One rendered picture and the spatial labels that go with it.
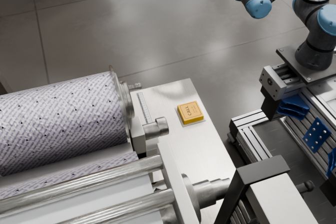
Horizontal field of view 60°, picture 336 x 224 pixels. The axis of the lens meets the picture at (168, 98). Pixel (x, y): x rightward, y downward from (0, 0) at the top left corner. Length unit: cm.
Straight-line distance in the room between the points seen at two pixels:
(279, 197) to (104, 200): 16
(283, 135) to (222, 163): 102
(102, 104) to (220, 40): 225
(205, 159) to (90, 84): 49
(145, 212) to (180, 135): 69
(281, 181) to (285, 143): 156
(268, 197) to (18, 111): 41
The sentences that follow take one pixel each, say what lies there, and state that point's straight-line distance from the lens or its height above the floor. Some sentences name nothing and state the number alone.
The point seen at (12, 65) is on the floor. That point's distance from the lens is 275.
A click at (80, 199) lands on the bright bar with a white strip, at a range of 29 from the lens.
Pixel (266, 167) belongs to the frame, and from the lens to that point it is 30.
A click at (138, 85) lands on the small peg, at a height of 127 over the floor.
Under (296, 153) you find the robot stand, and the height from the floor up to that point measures 21.
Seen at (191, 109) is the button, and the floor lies 92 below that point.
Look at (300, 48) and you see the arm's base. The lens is 139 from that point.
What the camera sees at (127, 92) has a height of 129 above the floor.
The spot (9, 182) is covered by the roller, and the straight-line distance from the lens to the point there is 57.
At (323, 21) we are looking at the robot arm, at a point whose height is 103.
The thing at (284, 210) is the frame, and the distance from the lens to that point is 29.
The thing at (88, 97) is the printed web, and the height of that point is 131.
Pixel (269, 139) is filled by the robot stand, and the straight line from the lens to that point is 184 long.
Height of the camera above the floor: 170
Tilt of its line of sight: 51 degrees down
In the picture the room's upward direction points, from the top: straight up
